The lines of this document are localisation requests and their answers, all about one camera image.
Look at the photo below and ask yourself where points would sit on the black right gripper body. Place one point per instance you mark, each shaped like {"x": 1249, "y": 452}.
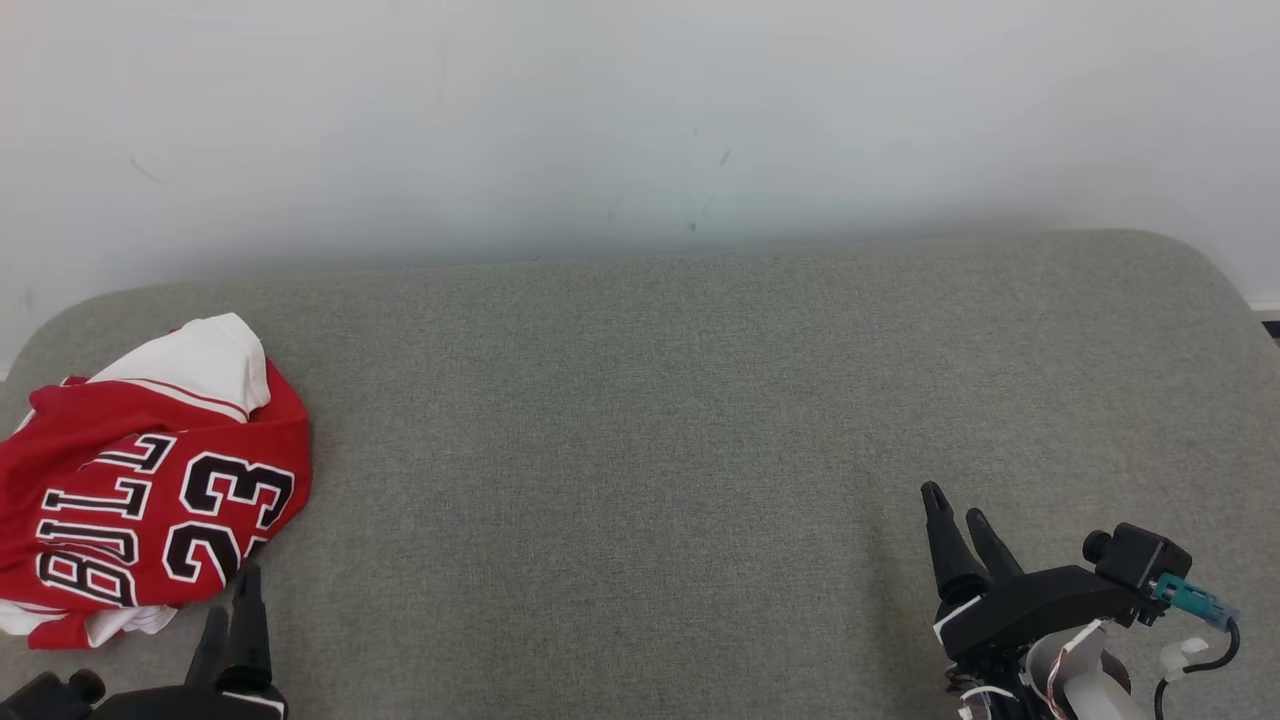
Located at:
{"x": 1040, "y": 605}

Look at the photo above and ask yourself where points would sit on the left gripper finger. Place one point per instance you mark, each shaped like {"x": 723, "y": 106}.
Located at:
{"x": 210, "y": 655}
{"x": 250, "y": 640}

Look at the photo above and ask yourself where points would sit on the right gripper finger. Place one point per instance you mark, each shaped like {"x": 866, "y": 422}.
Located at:
{"x": 995, "y": 555}
{"x": 950, "y": 550}

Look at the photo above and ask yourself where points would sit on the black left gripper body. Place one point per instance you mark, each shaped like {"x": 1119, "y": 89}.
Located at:
{"x": 200, "y": 706}

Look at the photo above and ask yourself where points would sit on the red shorts white trim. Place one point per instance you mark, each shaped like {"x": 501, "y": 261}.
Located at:
{"x": 55, "y": 632}

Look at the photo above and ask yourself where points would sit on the red Bulls basketball jersey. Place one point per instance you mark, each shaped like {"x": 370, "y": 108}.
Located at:
{"x": 150, "y": 440}

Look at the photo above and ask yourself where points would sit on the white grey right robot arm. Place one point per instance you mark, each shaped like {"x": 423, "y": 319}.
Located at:
{"x": 1085, "y": 690}

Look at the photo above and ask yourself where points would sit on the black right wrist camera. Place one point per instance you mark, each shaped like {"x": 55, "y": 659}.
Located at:
{"x": 1135, "y": 565}

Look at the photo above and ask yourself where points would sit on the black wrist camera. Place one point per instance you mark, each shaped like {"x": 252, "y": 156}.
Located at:
{"x": 1135, "y": 565}
{"x": 50, "y": 698}

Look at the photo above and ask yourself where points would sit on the teal right camera connector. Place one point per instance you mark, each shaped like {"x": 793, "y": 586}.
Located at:
{"x": 1190, "y": 598}

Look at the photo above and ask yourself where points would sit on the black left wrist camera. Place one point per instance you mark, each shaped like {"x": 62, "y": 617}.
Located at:
{"x": 50, "y": 698}

